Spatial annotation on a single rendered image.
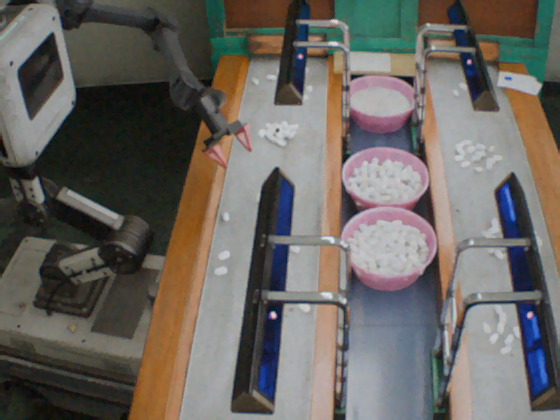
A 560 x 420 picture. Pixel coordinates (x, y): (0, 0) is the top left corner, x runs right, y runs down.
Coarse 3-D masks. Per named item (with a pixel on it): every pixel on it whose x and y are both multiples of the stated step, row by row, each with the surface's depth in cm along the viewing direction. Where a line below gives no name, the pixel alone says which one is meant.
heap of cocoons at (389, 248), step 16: (384, 224) 202; (400, 224) 202; (352, 240) 198; (368, 240) 199; (384, 240) 197; (400, 240) 197; (416, 240) 198; (352, 256) 193; (368, 256) 193; (384, 256) 193; (400, 256) 192; (416, 256) 193; (384, 272) 189; (400, 272) 190
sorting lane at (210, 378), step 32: (256, 64) 271; (320, 64) 269; (256, 96) 254; (320, 96) 252; (256, 128) 239; (320, 128) 238; (256, 160) 227; (288, 160) 226; (320, 160) 225; (224, 192) 216; (256, 192) 215; (320, 192) 214; (224, 224) 206; (320, 224) 203; (224, 288) 188; (288, 288) 187; (224, 320) 180; (288, 320) 179; (192, 352) 172; (224, 352) 172; (288, 352) 171; (192, 384) 165; (224, 384) 165; (288, 384) 164; (192, 416) 158; (224, 416) 158; (256, 416) 158; (288, 416) 157
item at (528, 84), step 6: (504, 72) 256; (504, 78) 253; (510, 78) 252; (516, 78) 253; (522, 78) 253; (528, 78) 253; (534, 78) 254; (498, 84) 251; (504, 84) 250; (510, 84) 250; (516, 84) 250; (522, 84) 250; (528, 84) 250; (534, 84) 250; (540, 84) 251; (522, 90) 247; (528, 90) 247; (534, 90) 247
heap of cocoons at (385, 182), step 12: (360, 168) 222; (372, 168) 220; (384, 168) 221; (396, 168) 220; (408, 168) 220; (348, 180) 217; (360, 180) 217; (372, 180) 216; (384, 180) 216; (396, 180) 216; (408, 180) 217; (420, 180) 217; (348, 192) 216; (360, 192) 213; (372, 192) 213; (384, 192) 213; (396, 192) 211; (408, 192) 213; (360, 204) 211
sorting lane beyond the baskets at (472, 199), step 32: (448, 64) 267; (448, 96) 250; (448, 128) 235; (480, 128) 235; (512, 128) 234; (448, 160) 222; (480, 160) 222; (512, 160) 221; (480, 192) 210; (480, 224) 200; (544, 224) 198; (480, 256) 191; (544, 256) 189; (480, 288) 182; (480, 320) 174; (512, 320) 173; (480, 352) 167; (512, 352) 166; (480, 384) 160; (512, 384) 159; (480, 416) 153; (512, 416) 152; (544, 416) 151
